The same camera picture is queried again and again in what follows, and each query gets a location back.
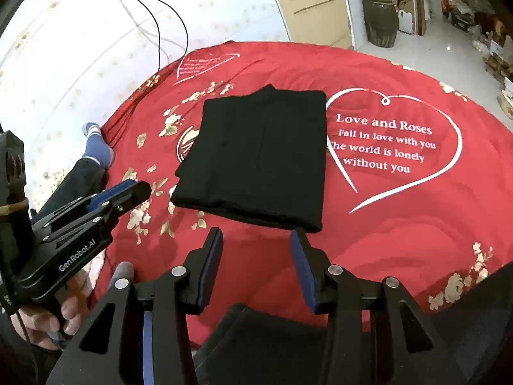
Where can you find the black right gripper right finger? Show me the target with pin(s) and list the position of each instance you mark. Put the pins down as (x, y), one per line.
(377, 333)

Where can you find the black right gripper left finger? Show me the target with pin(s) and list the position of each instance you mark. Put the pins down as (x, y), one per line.
(137, 333)

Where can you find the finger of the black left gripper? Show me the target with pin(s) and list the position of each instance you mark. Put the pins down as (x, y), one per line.
(129, 199)
(98, 199)

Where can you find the black pants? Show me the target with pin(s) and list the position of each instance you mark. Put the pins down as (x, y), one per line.
(259, 159)

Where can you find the black trouser leg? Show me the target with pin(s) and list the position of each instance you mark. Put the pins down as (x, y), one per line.
(86, 178)

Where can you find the blue sock foot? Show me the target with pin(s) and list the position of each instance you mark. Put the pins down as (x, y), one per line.
(96, 148)

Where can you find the tan wooden door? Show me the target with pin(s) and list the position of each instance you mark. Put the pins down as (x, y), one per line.
(320, 22)

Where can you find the dark ceramic jar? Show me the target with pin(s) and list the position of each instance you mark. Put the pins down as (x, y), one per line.
(381, 22)

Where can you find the white plastic jug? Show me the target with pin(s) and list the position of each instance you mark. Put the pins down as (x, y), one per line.
(406, 22)

